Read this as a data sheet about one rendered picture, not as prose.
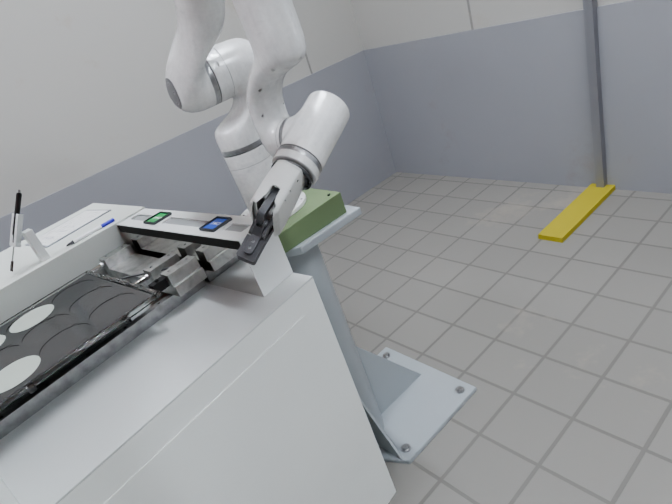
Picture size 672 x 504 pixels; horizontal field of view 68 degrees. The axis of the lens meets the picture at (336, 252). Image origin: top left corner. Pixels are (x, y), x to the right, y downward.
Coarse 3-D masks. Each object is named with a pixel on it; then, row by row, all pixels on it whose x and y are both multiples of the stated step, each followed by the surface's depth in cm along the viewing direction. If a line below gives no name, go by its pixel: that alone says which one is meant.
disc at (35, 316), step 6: (42, 306) 118; (48, 306) 117; (30, 312) 118; (36, 312) 116; (42, 312) 115; (48, 312) 114; (24, 318) 116; (30, 318) 114; (36, 318) 113; (42, 318) 112; (12, 324) 115; (18, 324) 114; (24, 324) 113; (30, 324) 112; (12, 330) 112; (18, 330) 111
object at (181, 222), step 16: (128, 224) 134; (144, 224) 129; (160, 224) 125; (176, 224) 123; (192, 224) 119; (240, 224) 109; (240, 240) 101; (272, 240) 107; (272, 256) 107; (256, 272) 104; (272, 272) 108; (288, 272) 111; (272, 288) 108
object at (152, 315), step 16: (192, 288) 118; (160, 304) 112; (176, 304) 115; (144, 320) 109; (112, 336) 106; (128, 336) 107; (96, 352) 102; (112, 352) 105; (80, 368) 100; (48, 384) 97; (64, 384) 98; (32, 400) 94; (48, 400) 97; (0, 416) 92; (16, 416) 93; (0, 432) 91
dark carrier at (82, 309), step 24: (72, 288) 123; (96, 288) 118; (120, 288) 114; (24, 312) 119; (72, 312) 110; (96, 312) 107; (120, 312) 103; (24, 336) 107; (48, 336) 104; (72, 336) 100; (0, 360) 101; (48, 360) 94
